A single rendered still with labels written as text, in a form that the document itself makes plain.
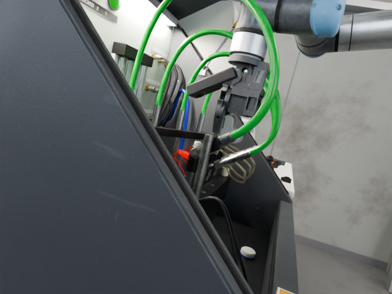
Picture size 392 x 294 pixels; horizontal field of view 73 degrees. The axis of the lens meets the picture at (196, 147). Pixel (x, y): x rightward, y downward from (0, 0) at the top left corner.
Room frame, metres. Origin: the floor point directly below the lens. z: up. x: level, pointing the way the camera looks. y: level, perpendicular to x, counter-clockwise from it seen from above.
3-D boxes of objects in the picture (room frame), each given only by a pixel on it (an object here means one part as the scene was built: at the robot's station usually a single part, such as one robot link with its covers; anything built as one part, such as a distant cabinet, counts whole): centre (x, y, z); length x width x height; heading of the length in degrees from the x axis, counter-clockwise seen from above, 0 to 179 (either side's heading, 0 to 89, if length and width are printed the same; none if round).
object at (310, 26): (0.55, -0.16, 1.40); 0.11 x 0.11 x 0.08; 64
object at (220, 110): (0.56, -0.04, 1.18); 0.05 x 0.02 x 0.09; 163
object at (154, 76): (0.91, 0.18, 1.20); 0.13 x 0.03 x 0.31; 163
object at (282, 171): (1.22, -0.35, 0.96); 0.70 x 0.22 x 0.03; 163
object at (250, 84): (0.58, -0.07, 1.24); 0.09 x 0.08 x 0.12; 73
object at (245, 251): (0.65, -0.20, 0.84); 0.04 x 0.04 x 0.01
